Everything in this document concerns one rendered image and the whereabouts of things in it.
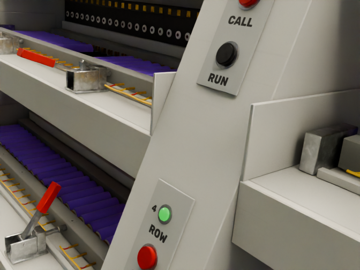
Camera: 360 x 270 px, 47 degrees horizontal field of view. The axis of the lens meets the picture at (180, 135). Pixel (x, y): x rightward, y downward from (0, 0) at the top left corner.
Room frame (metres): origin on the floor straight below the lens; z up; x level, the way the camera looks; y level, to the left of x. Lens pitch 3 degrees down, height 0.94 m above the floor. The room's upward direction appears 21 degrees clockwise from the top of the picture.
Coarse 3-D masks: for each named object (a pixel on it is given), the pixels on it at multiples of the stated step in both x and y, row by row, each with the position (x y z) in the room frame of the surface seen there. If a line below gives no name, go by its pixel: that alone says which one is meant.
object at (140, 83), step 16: (16, 32) 0.72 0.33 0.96; (32, 48) 0.64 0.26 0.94; (48, 48) 0.59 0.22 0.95; (64, 48) 0.58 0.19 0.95; (64, 64) 0.53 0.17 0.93; (96, 64) 0.49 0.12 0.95; (112, 64) 0.49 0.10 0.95; (112, 80) 0.47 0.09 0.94; (128, 80) 0.44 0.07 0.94; (144, 80) 0.42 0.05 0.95; (144, 96) 0.43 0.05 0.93
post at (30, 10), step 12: (0, 0) 0.79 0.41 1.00; (12, 0) 0.81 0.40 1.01; (24, 0) 0.82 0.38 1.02; (36, 0) 0.84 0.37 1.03; (48, 0) 0.85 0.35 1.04; (60, 0) 0.87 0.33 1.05; (24, 12) 0.83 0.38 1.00; (36, 12) 0.84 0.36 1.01; (48, 12) 0.86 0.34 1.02; (60, 12) 0.88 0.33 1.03; (60, 24) 0.88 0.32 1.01; (0, 96) 0.84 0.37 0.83; (24, 108) 0.87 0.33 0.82
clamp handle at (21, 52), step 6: (18, 54) 0.40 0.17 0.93; (24, 54) 0.40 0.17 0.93; (30, 54) 0.40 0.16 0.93; (36, 54) 0.41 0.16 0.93; (36, 60) 0.41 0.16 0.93; (42, 60) 0.41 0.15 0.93; (48, 60) 0.42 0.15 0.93; (54, 60) 0.42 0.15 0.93; (60, 66) 0.43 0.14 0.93; (66, 66) 0.43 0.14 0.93; (84, 66) 0.45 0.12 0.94
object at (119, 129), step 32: (96, 32) 0.75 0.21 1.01; (0, 64) 0.59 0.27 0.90; (32, 64) 0.58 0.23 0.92; (32, 96) 0.51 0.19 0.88; (64, 96) 0.44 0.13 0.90; (96, 96) 0.43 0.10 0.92; (160, 96) 0.32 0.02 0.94; (64, 128) 0.45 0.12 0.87; (96, 128) 0.39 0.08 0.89; (128, 128) 0.35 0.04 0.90; (128, 160) 0.36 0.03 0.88
